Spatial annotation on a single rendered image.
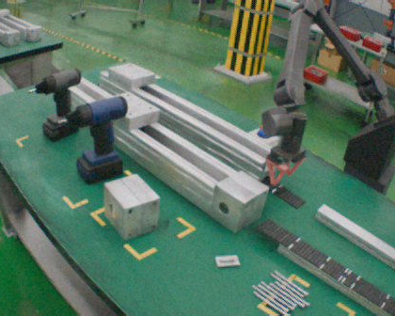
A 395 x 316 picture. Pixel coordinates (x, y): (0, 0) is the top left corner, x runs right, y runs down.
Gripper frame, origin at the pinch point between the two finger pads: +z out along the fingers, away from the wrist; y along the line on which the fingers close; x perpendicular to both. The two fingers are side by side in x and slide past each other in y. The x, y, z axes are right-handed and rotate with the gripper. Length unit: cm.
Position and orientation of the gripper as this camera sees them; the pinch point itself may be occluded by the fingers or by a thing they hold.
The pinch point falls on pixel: (281, 177)
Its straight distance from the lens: 112.4
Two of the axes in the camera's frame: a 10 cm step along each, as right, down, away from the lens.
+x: 7.0, 4.5, -5.6
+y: -7.0, 2.9, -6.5
